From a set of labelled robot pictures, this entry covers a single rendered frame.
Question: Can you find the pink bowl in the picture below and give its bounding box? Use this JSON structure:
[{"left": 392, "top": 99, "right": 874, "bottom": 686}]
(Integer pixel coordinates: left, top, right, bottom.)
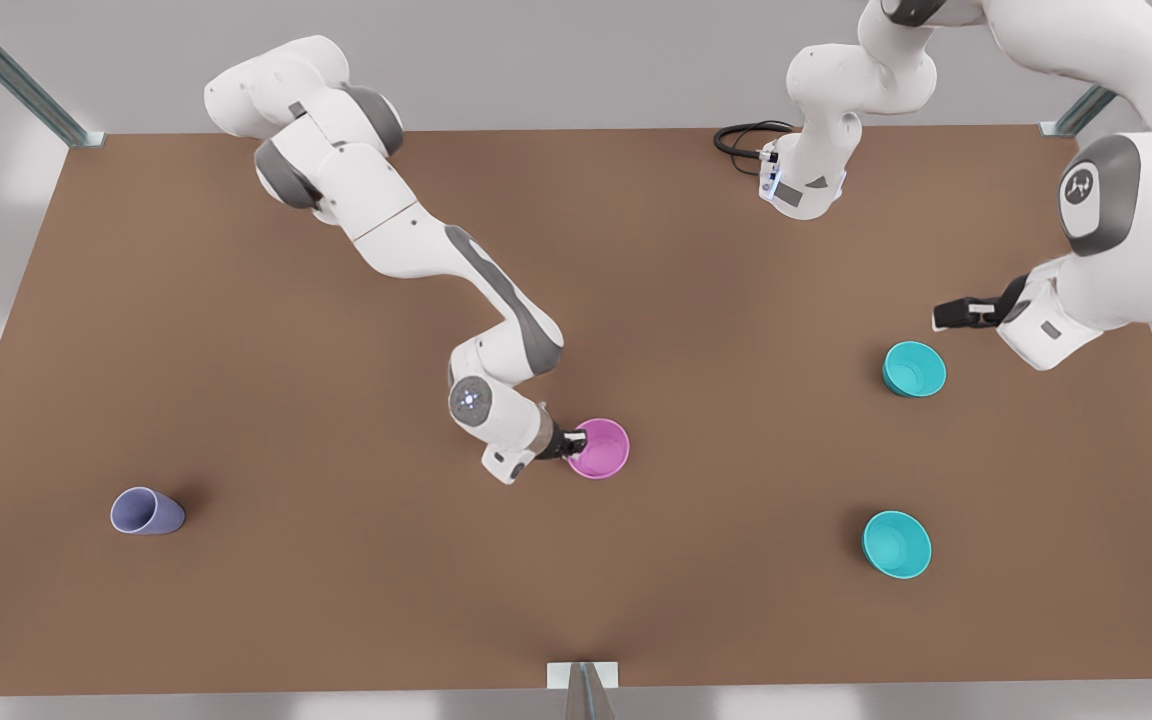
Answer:
[{"left": 566, "top": 418, "right": 631, "bottom": 481}]

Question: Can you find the teal bowl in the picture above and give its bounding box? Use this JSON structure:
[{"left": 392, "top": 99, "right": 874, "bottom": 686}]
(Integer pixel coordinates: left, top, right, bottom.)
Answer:
[
  {"left": 882, "top": 341, "right": 948, "bottom": 399},
  {"left": 861, "top": 510, "right": 933, "bottom": 580}
]

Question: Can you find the lavender cup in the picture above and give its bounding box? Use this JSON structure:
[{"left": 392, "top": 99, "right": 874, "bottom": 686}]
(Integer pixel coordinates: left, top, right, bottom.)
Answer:
[{"left": 110, "top": 486, "right": 187, "bottom": 536}]

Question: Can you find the silver frame post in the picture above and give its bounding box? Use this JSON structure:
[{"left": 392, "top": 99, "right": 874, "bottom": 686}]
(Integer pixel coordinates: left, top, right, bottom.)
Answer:
[
  {"left": 0, "top": 0, "right": 106, "bottom": 150},
  {"left": 1040, "top": 0, "right": 1152, "bottom": 138},
  {"left": 547, "top": 661, "right": 621, "bottom": 720}
]

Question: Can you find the black cable loop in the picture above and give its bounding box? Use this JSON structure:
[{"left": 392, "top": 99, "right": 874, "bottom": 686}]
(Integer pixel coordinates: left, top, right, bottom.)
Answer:
[{"left": 714, "top": 121, "right": 799, "bottom": 177}]

